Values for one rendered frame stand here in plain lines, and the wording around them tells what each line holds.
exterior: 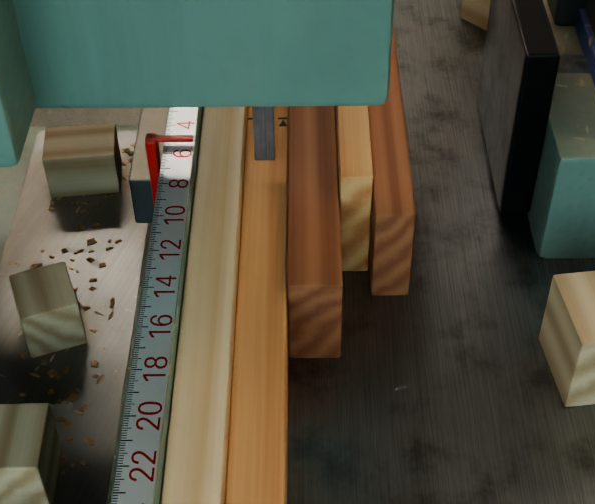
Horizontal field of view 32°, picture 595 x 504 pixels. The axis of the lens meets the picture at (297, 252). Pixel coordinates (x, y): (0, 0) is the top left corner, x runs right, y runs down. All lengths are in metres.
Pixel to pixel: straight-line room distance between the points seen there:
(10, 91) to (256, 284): 0.12
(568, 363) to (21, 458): 0.25
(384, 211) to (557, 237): 0.09
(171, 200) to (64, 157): 0.24
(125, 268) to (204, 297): 0.23
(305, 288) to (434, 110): 0.19
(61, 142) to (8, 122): 0.30
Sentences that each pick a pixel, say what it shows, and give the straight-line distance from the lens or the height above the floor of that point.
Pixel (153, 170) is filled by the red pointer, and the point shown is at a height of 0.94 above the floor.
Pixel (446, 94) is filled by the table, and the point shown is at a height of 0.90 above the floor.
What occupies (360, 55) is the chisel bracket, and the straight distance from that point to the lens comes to 0.39.
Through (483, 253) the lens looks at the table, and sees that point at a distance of 0.49.
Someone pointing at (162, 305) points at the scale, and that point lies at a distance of 0.39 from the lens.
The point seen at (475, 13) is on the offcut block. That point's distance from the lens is 0.64.
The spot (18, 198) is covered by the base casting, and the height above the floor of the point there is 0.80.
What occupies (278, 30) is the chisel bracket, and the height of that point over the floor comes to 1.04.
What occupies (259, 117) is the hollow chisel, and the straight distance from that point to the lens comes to 0.44.
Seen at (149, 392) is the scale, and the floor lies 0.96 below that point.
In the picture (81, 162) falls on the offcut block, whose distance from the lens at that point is 0.67.
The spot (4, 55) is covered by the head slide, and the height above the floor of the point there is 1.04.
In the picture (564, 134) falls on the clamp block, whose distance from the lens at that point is 0.47.
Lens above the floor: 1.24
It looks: 45 degrees down
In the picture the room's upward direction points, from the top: 1 degrees counter-clockwise
